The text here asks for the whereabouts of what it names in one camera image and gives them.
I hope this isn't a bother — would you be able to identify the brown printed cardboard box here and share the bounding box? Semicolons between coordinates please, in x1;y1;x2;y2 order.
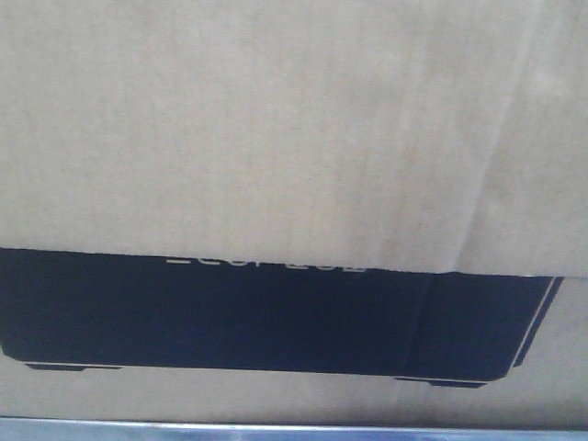
1;1;587;428

